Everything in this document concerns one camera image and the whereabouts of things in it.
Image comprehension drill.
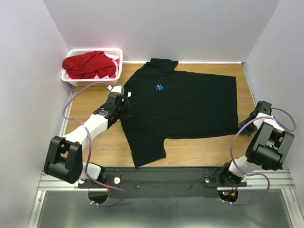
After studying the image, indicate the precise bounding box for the black t shirt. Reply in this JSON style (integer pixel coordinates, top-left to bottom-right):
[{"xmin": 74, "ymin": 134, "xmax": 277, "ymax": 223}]
[{"xmin": 121, "ymin": 58, "xmax": 238, "ymax": 167}]

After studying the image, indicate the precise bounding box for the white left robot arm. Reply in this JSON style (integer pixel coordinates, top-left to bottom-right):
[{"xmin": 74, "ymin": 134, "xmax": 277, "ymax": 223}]
[{"xmin": 44, "ymin": 91, "xmax": 131, "ymax": 187}]

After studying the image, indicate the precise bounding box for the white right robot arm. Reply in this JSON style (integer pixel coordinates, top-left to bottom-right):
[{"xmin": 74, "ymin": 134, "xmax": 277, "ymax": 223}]
[{"xmin": 215, "ymin": 101, "xmax": 296, "ymax": 187}]

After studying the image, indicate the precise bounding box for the white plastic laundry basket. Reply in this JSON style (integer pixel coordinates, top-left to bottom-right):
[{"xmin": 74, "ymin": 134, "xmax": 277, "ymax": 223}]
[{"xmin": 61, "ymin": 47, "xmax": 123, "ymax": 87}]

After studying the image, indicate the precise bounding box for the red t shirt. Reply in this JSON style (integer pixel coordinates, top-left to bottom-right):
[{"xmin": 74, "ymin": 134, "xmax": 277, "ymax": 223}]
[{"xmin": 62, "ymin": 50, "xmax": 116, "ymax": 78}]

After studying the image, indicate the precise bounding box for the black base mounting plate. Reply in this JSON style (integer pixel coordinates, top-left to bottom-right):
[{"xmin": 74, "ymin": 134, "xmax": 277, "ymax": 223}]
[{"xmin": 74, "ymin": 167, "xmax": 236, "ymax": 203}]

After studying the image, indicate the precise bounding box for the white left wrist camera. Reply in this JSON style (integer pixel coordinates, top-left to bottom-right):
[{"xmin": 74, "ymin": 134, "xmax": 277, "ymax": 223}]
[{"xmin": 107, "ymin": 85, "xmax": 123, "ymax": 94}]

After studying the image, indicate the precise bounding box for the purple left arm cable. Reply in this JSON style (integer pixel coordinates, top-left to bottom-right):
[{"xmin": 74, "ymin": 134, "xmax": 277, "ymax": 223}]
[{"xmin": 61, "ymin": 82, "xmax": 126, "ymax": 207}]

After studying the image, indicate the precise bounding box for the aluminium frame rail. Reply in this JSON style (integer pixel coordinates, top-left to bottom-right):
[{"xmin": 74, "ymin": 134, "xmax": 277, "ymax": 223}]
[{"xmin": 26, "ymin": 85, "xmax": 81, "ymax": 228}]

